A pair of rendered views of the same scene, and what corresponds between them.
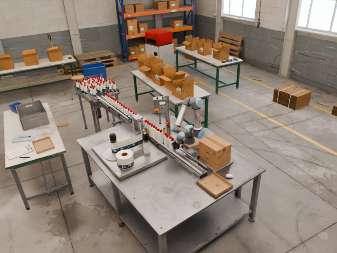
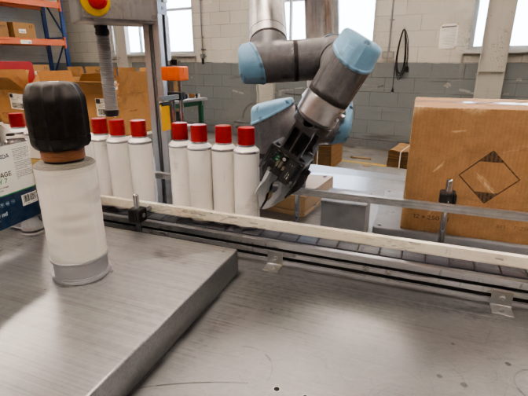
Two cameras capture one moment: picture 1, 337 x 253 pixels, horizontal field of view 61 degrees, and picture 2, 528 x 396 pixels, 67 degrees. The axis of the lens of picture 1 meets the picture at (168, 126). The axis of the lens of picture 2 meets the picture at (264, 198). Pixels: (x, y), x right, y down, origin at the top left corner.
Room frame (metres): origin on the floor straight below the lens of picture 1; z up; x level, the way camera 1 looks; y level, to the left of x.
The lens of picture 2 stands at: (2.34, 0.36, 1.20)
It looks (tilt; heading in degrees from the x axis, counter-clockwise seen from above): 19 degrees down; 326
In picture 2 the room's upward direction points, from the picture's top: straight up
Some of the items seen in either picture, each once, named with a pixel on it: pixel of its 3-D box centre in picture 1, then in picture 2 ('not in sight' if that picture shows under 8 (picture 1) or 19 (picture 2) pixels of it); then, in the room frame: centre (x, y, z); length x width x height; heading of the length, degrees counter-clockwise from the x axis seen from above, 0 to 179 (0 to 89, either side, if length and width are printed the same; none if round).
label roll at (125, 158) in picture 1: (125, 159); not in sight; (2.77, 0.53, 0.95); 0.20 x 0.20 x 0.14
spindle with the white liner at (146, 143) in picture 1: (146, 143); (68, 184); (2.98, 0.28, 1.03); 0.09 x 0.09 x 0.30
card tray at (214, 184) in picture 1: (214, 183); not in sight; (2.38, -0.47, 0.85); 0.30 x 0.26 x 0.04; 35
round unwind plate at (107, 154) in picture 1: (115, 153); not in sight; (3.00, 0.69, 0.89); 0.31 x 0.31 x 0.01
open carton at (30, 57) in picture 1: (30, 57); not in sight; (7.64, 3.61, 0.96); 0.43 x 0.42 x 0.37; 114
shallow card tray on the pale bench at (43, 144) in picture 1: (43, 144); not in sight; (3.41, 1.77, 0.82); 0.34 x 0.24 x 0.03; 32
